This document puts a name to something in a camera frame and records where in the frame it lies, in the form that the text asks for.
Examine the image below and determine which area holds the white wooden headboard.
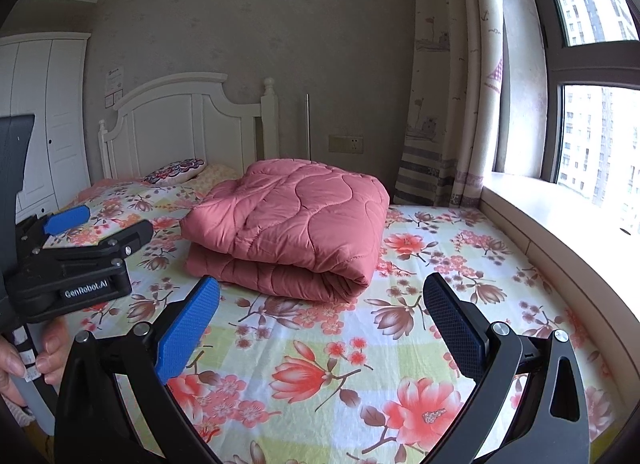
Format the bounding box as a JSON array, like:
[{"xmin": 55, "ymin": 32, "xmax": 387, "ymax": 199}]
[{"xmin": 97, "ymin": 72, "xmax": 280, "ymax": 180}]

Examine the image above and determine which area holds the white windowsill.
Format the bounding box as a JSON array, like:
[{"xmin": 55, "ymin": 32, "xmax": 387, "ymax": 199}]
[{"xmin": 480, "ymin": 171, "xmax": 640, "ymax": 340}]

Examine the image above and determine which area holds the pale floral pillow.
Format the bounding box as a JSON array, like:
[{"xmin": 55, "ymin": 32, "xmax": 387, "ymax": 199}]
[{"xmin": 192, "ymin": 164, "xmax": 243, "ymax": 195}]

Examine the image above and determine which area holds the patterned round pillow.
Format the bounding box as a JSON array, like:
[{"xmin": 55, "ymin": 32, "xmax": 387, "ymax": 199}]
[{"xmin": 142, "ymin": 158, "xmax": 207, "ymax": 186}]

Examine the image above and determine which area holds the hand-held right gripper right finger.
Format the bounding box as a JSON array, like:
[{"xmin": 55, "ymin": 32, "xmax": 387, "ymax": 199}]
[{"xmin": 422, "ymin": 272, "xmax": 591, "ymax": 464}]

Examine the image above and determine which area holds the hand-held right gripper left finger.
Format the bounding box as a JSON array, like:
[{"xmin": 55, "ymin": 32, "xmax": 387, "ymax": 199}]
[{"xmin": 54, "ymin": 275, "xmax": 222, "ymax": 464}]

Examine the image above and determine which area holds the white wall paper notice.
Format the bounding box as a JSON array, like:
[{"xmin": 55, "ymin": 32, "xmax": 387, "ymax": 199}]
[{"xmin": 104, "ymin": 67, "xmax": 125, "ymax": 107}]

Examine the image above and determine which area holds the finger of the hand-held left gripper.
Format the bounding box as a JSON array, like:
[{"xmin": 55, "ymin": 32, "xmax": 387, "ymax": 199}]
[
  {"xmin": 15, "ymin": 204, "xmax": 92, "ymax": 247},
  {"xmin": 42, "ymin": 220, "xmax": 154, "ymax": 267}
]

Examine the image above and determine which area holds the printed beige curtain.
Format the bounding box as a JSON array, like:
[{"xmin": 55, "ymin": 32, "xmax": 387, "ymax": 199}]
[{"xmin": 392, "ymin": 0, "xmax": 503, "ymax": 207}]

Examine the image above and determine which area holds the white wardrobe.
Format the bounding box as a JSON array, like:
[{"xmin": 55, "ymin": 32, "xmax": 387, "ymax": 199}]
[{"xmin": 0, "ymin": 33, "xmax": 93, "ymax": 212}]

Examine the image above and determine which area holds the pink quilted jacket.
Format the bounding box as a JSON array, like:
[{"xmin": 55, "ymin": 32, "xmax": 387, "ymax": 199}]
[{"xmin": 179, "ymin": 158, "xmax": 391, "ymax": 304}]

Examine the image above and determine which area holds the floral bed sheet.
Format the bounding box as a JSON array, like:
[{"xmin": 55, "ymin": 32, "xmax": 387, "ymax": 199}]
[{"xmin": 42, "ymin": 176, "xmax": 618, "ymax": 464}]

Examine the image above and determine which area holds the dark framed window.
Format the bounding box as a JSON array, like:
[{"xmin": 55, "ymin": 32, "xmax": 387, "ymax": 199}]
[{"xmin": 515, "ymin": 0, "xmax": 640, "ymax": 235}]

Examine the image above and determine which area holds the person's left hand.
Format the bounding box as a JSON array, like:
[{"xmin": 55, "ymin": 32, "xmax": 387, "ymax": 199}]
[{"xmin": 0, "ymin": 318, "xmax": 72, "ymax": 410}]

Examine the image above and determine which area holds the beige wall socket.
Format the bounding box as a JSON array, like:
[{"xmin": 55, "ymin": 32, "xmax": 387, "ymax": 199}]
[{"xmin": 328, "ymin": 134, "xmax": 364, "ymax": 153}]

